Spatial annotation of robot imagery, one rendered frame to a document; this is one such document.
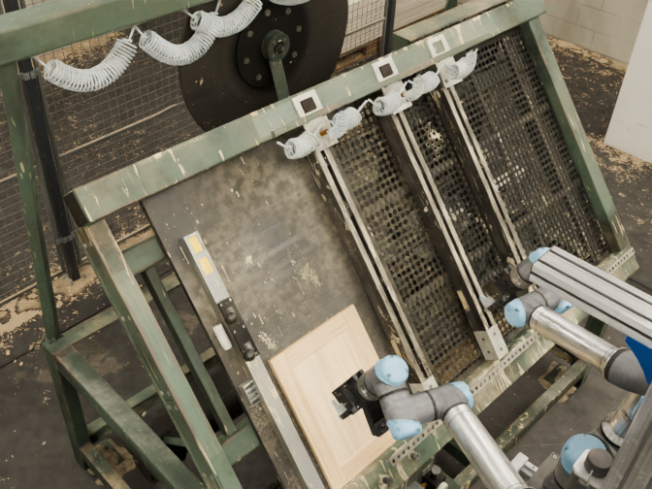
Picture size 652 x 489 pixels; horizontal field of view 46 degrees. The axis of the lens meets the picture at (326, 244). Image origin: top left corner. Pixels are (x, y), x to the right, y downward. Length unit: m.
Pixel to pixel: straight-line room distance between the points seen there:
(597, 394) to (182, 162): 2.72
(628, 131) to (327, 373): 4.10
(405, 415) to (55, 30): 1.37
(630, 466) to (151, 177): 1.41
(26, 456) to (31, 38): 2.22
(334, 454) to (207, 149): 1.05
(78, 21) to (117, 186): 0.47
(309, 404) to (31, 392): 2.00
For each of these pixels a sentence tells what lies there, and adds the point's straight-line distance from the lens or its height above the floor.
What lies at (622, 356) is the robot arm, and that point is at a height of 1.66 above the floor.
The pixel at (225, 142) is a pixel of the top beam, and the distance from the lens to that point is 2.32.
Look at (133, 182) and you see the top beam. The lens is 2.17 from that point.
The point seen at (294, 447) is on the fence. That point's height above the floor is 1.07.
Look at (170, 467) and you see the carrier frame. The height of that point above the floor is 0.79.
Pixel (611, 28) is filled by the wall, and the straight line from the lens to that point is 7.58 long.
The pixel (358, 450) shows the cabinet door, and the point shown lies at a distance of 2.60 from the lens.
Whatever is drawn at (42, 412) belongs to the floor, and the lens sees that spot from 4.05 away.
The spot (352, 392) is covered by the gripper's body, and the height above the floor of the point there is 1.50.
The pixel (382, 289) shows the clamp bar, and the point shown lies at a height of 1.30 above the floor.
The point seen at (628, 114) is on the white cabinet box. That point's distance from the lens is 6.10.
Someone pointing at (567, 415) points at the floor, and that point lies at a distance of 4.10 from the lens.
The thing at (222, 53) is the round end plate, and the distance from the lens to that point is 2.72.
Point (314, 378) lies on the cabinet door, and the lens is 2.48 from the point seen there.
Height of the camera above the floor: 3.06
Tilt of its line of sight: 40 degrees down
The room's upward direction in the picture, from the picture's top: 3 degrees clockwise
